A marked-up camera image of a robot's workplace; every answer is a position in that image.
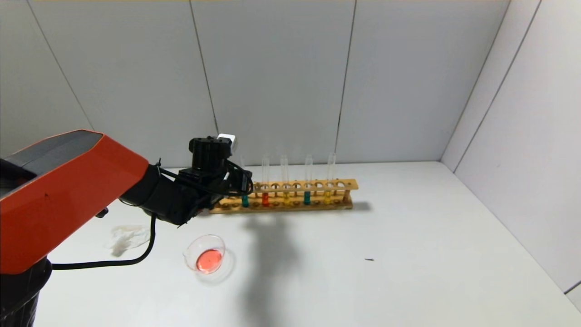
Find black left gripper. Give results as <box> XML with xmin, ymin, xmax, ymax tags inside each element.
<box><xmin>222</xmin><ymin>166</ymin><xmax>253</xmax><ymax>193</ymax></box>

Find glass test tube blue liquid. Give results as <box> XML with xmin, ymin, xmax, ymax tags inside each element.
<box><xmin>238</xmin><ymin>156</ymin><xmax>251</xmax><ymax>208</ymax></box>
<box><xmin>303</xmin><ymin>154</ymin><xmax>314</xmax><ymax>206</ymax></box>

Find glass test tube red liquid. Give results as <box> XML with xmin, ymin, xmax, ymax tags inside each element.
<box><xmin>261</xmin><ymin>154</ymin><xmax>271</xmax><ymax>208</ymax></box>

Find glass test tube yellow liquid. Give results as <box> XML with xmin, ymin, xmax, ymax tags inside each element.
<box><xmin>324</xmin><ymin>153</ymin><xmax>337</xmax><ymax>205</ymax></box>
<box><xmin>280</xmin><ymin>154</ymin><xmax>291</xmax><ymax>207</ymax></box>

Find wooden test tube rack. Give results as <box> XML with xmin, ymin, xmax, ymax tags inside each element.
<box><xmin>209</xmin><ymin>179</ymin><xmax>359</xmax><ymax>214</ymax></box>

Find clear glass dish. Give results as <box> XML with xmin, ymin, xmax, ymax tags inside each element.
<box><xmin>183</xmin><ymin>234</ymin><xmax>235</xmax><ymax>284</ymax></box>

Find crumpled white tissue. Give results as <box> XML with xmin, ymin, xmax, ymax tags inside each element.
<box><xmin>105</xmin><ymin>224</ymin><xmax>153</xmax><ymax>256</ymax></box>

